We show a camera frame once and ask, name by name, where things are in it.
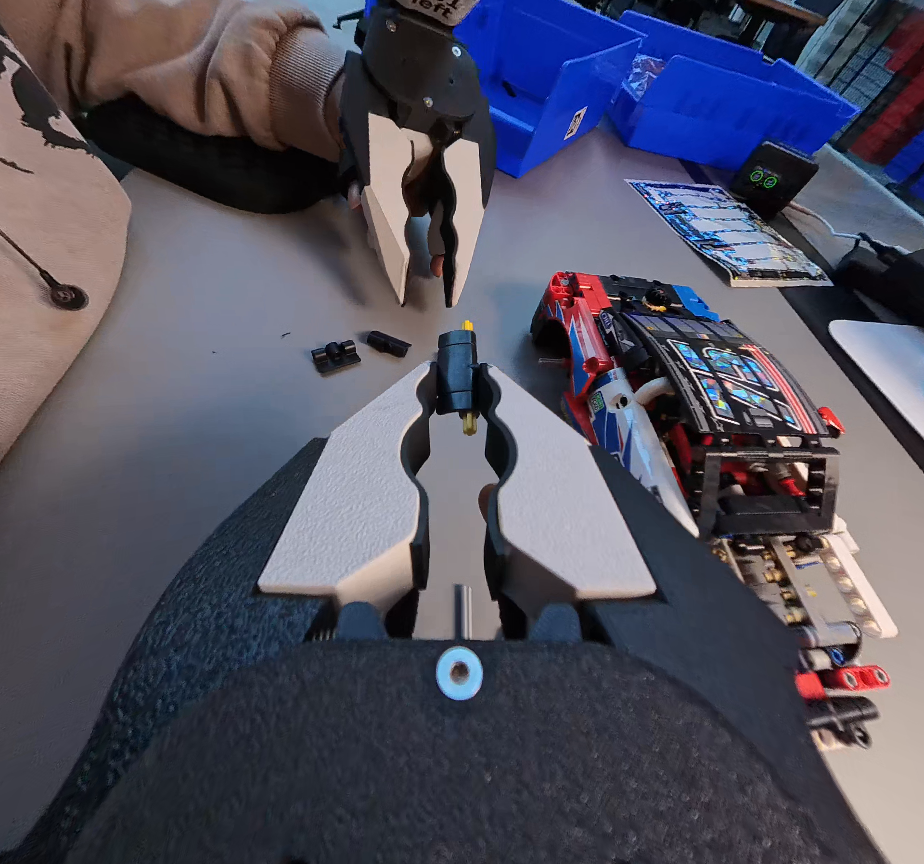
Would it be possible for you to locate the black charger with green lights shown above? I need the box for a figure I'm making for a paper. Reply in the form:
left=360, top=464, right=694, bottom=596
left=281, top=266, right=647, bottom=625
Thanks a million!
left=729, top=141, right=820, bottom=221

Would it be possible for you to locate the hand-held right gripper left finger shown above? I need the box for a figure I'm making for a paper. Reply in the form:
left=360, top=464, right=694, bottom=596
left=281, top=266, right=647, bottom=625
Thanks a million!
left=257, top=362, right=439, bottom=637

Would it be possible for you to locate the black hoodie drawstring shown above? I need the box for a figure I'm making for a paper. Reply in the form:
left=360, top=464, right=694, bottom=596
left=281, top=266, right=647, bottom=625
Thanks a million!
left=0, top=229, right=89, bottom=312

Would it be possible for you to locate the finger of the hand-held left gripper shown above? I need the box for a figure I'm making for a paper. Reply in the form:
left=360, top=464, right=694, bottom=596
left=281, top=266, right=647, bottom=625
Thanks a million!
left=433, top=138, right=483, bottom=308
left=361, top=112, right=434, bottom=308

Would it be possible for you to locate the small clear plastic bag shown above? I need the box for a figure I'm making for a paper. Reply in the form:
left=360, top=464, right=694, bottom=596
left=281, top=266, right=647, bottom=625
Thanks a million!
left=627, top=55, right=668, bottom=96

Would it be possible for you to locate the lego sticker sheet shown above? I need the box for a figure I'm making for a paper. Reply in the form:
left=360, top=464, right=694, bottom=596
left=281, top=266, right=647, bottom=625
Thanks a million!
left=627, top=178, right=833, bottom=289

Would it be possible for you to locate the person's left forearm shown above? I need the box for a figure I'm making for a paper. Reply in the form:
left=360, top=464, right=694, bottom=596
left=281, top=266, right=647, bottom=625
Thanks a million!
left=0, top=0, right=349, bottom=161

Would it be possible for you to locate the black chair armrest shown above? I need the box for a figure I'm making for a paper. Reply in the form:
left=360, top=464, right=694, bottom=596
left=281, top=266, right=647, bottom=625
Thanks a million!
left=76, top=95, right=355, bottom=215

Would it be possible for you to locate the white cable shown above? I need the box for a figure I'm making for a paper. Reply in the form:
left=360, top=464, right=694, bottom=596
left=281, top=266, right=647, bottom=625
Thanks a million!
left=783, top=201, right=878, bottom=243

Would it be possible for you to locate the black lego connector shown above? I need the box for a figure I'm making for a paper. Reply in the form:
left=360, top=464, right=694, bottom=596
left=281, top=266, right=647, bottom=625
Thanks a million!
left=435, top=330, right=483, bottom=415

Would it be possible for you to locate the red white blue lego car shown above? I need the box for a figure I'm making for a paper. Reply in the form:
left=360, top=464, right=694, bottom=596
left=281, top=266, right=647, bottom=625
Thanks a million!
left=530, top=271, right=898, bottom=749

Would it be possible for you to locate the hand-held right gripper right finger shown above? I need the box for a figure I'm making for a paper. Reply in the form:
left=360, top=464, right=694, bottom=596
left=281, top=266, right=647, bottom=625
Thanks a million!
left=480, top=366, right=656, bottom=637

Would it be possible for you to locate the rack of red blue bins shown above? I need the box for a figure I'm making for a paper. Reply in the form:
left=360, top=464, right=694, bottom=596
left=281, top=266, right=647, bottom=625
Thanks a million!
left=830, top=0, right=924, bottom=186

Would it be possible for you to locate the person's left hand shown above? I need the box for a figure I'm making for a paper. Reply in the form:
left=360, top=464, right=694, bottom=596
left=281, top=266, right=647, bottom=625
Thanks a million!
left=404, top=155, right=449, bottom=278

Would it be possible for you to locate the black bag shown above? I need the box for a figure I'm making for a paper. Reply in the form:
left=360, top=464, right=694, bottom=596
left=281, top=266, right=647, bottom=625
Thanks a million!
left=834, top=232, right=924, bottom=327

